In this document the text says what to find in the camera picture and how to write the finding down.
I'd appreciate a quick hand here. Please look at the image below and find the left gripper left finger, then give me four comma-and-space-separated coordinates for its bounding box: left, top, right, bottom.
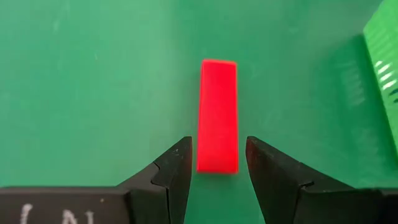
0, 136, 193, 224

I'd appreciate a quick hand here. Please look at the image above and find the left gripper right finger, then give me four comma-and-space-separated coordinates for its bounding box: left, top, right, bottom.
245, 135, 398, 224

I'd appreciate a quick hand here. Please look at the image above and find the red rectangular block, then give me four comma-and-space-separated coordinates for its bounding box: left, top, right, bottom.
196, 58, 240, 175

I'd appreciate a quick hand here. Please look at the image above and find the green slotted plastic basket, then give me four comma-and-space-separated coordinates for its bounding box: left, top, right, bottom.
363, 0, 398, 156

